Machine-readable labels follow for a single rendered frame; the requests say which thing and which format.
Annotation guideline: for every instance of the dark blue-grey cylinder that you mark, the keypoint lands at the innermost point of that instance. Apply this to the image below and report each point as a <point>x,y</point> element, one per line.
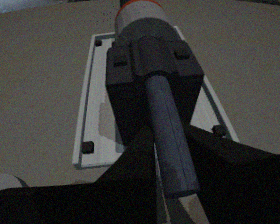
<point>176,165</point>

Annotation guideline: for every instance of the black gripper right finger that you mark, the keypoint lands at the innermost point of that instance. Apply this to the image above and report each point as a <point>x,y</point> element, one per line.
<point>239,184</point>

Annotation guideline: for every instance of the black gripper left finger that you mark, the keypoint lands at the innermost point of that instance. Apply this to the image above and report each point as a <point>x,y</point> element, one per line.
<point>125,194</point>

